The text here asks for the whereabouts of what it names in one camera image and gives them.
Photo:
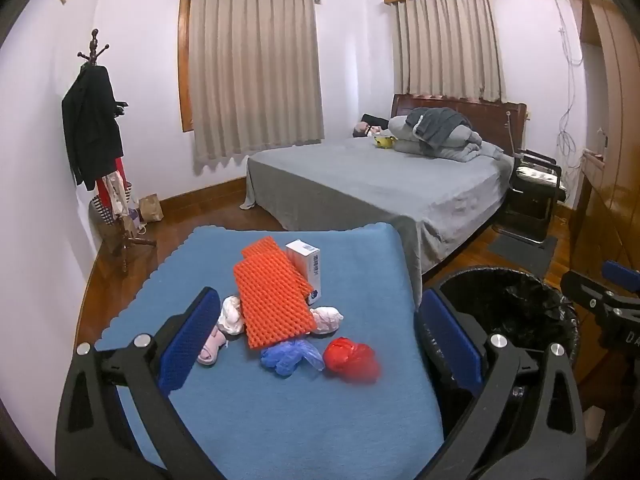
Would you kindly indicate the dark grey garment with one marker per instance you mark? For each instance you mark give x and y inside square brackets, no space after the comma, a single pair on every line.
[440,120]

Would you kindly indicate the pink child sandal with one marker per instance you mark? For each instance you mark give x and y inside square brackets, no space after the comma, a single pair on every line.
[210,347]

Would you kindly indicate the brown paper bag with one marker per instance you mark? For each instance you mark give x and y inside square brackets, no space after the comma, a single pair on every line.
[151,209]

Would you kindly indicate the patterned chair cushion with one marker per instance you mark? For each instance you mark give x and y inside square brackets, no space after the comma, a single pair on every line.
[537,175]

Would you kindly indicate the black cushion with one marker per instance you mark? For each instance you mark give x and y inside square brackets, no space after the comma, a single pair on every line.
[377,121]

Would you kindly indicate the striped tote bag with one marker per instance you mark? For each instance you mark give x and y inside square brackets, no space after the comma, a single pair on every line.
[102,212]

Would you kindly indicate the small pink doll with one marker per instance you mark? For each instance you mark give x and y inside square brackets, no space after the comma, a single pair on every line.
[360,131]

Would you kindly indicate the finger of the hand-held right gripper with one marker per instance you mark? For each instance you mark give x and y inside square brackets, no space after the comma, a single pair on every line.
[622,275]
[585,290]

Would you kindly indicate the white crumpled tissue right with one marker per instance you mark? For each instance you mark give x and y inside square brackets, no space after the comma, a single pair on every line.
[327,320]

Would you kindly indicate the wooden coat rack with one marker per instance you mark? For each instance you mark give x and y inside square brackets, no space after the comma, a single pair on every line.
[94,45]

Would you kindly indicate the grey floor mat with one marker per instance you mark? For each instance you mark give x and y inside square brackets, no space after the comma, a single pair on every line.
[525,255]

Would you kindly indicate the red plastic bag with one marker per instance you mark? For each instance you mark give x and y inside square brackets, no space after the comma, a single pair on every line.
[350,360]

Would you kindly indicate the yellow toy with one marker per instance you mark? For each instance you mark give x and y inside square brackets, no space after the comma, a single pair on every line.
[384,142]

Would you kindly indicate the orange egg-crate foam sheet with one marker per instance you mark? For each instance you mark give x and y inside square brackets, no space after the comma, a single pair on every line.
[275,305]
[262,249]

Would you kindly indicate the bed with grey cover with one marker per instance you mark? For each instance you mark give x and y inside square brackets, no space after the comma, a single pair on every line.
[375,185]

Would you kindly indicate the wooden bed headboard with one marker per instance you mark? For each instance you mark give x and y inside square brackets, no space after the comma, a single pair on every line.
[500,115]

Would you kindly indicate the beige hanging cloth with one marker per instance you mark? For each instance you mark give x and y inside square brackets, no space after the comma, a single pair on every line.
[117,195]

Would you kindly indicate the wide beige curtain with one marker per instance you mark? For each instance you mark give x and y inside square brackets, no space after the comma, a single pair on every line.
[250,85]

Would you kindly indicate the black metal chair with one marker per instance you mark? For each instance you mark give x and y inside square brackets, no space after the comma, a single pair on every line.
[530,210]

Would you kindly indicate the blue disposable glove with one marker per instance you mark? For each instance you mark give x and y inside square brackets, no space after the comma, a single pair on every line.
[290,357]

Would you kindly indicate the wooden window frame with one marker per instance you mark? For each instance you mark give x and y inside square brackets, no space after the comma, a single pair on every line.
[184,60]

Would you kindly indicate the black jacket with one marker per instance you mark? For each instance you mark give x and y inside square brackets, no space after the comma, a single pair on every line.
[92,125]

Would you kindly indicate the wooden wardrobe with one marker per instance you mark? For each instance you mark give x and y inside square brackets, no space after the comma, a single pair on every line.
[615,160]

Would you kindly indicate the white cardboard box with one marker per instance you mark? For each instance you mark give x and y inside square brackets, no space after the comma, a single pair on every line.
[302,255]

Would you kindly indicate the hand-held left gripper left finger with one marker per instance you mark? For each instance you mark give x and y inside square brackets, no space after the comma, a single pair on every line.
[175,342]

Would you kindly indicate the small purple bag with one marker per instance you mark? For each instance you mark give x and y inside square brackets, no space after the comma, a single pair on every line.
[134,216]

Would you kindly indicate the grey pillow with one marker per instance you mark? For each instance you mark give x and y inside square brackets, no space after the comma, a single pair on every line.
[410,149]
[397,127]

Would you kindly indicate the blue blanket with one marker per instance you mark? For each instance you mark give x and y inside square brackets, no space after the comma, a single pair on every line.
[300,410]

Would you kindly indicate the black lined trash bin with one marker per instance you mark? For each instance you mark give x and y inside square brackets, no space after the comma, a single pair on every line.
[500,300]

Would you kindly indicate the narrow beige curtain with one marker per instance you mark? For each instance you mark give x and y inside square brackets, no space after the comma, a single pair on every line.
[445,45]

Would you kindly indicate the red hanging garment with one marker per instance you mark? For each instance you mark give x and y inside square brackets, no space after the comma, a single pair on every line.
[119,170]

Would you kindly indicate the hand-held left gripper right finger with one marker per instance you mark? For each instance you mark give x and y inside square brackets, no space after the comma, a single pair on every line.
[450,345]

